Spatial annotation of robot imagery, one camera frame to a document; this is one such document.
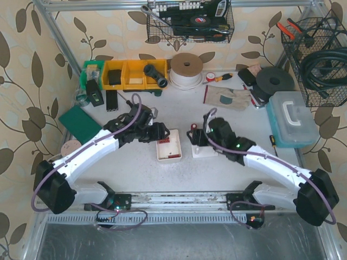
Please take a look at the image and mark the white parts tray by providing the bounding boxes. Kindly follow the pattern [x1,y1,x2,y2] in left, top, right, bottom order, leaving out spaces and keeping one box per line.
[156,129,182,164]

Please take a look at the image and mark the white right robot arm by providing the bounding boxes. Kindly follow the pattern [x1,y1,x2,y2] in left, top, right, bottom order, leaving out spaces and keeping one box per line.
[187,113,339,226]

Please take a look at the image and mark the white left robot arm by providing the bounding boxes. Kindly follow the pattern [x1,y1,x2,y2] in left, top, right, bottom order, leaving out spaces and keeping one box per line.
[33,104,170,215]

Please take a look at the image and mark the red spring in tray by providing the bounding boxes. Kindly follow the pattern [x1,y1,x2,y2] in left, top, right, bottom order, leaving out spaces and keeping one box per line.
[168,154,181,159]
[159,138,170,144]

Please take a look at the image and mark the beige work glove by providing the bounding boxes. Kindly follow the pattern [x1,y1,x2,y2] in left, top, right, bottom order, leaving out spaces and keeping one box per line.
[203,85,252,111]

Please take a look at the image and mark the black aluminium extrusion profile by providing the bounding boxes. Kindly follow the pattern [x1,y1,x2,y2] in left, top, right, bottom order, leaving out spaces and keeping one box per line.
[106,90,118,112]

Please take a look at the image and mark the yellow storage bin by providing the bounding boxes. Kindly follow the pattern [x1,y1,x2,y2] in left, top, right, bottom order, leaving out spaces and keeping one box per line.
[101,59,168,91]

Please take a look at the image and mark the red white tape roll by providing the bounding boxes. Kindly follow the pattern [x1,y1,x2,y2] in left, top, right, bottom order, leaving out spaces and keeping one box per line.
[205,72,215,82]

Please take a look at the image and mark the black pipe fitting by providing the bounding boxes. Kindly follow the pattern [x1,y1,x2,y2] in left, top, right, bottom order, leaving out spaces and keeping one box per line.
[144,64,168,88]

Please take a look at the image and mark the yellow black small screwdriver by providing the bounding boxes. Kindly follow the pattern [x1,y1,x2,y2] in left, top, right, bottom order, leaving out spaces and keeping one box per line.
[215,73,233,82]

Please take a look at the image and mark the black box in bin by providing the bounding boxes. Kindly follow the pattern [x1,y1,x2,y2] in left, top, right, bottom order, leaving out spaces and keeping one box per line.
[107,69,121,85]

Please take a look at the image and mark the black green battery box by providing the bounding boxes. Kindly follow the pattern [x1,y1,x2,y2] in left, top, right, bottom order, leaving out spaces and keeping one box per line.
[86,80,104,107]

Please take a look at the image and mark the small black screwdriver right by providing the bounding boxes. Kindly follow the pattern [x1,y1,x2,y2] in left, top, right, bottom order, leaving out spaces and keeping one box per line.
[269,135,278,157]

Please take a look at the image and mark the black sanding block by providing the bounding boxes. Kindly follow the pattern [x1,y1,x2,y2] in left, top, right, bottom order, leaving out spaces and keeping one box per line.
[237,68,256,87]

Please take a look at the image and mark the clear glass jar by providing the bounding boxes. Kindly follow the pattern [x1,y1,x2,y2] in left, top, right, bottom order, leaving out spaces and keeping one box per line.
[75,89,89,107]

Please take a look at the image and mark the round beige power socket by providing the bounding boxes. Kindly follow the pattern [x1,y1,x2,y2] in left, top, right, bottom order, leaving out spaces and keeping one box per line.
[61,139,81,157]

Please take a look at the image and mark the green storage bin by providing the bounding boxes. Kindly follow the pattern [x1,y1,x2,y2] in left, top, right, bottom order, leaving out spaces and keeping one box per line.
[80,61,105,90]

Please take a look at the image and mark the black rubber disc spool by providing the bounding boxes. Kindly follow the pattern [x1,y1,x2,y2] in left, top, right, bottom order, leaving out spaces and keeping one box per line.
[253,67,295,102]

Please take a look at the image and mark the clear teal toolbox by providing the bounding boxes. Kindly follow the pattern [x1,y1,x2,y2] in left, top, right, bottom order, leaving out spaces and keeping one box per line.
[266,91,319,148]

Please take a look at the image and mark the black electrical tape roll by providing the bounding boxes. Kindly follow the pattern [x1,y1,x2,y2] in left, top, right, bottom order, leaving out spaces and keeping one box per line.
[190,15,211,28]

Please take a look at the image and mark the white peg base plate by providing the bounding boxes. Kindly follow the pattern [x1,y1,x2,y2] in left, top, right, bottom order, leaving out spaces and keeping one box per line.
[191,145,218,159]

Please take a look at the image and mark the black yellow handled screwdriver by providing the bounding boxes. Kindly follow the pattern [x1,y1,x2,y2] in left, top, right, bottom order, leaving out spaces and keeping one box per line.
[117,92,133,108]

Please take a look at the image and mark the white cable spool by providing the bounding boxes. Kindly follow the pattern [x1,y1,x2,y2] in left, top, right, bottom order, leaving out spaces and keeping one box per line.
[169,53,203,91]

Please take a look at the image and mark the red handled tool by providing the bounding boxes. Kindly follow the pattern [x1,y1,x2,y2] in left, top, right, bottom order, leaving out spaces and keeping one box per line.
[242,83,266,109]

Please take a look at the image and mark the black wire basket centre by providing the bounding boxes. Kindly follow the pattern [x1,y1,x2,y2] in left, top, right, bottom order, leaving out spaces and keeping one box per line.
[141,1,234,46]

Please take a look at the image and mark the black wire basket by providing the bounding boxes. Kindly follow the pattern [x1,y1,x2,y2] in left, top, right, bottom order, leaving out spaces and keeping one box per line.
[281,16,346,107]
[141,1,234,46]

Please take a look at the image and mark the black coiled hose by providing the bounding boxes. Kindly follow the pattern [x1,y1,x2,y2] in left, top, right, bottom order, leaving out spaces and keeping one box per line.
[299,47,347,92]

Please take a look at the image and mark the orange handled pliers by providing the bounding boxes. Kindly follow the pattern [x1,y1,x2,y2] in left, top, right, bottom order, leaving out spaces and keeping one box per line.
[276,18,303,41]

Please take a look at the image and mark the black wire basket right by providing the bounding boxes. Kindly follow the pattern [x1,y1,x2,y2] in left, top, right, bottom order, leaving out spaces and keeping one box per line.
[281,16,346,107]

